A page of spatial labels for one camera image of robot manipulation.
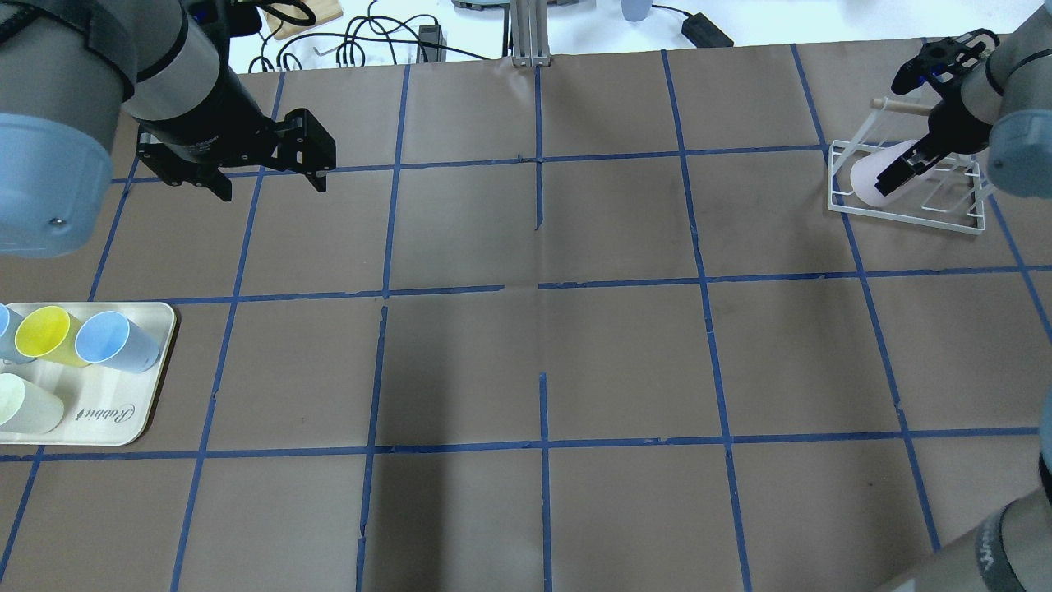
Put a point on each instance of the light blue plastic cup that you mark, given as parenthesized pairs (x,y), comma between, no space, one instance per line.
(10,322)

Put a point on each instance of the wooden board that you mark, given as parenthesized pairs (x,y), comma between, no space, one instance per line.
(291,18)

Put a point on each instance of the pink plastic cup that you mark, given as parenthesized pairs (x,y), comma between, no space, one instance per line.
(880,178)

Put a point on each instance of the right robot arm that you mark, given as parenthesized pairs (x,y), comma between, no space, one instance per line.
(994,95)

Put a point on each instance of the black power adapter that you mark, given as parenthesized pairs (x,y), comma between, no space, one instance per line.
(703,33)

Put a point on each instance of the yellow plastic cup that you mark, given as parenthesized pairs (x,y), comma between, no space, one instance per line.
(49,334)

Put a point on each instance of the cream serving tray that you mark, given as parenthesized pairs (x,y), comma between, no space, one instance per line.
(103,406)

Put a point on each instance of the aluminium frame post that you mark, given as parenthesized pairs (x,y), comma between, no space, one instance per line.
(529,33)

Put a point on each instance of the cream plastic cup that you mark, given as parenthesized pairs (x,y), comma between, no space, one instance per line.
(27,408)

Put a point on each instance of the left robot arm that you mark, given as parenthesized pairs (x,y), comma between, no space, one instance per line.
(69,68)

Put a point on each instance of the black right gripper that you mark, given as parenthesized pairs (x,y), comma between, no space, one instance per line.
(956,123)

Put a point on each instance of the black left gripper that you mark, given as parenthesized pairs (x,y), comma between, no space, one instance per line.
(215,115)

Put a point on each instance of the white wire cup rack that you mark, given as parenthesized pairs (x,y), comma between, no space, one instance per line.
(951,196)

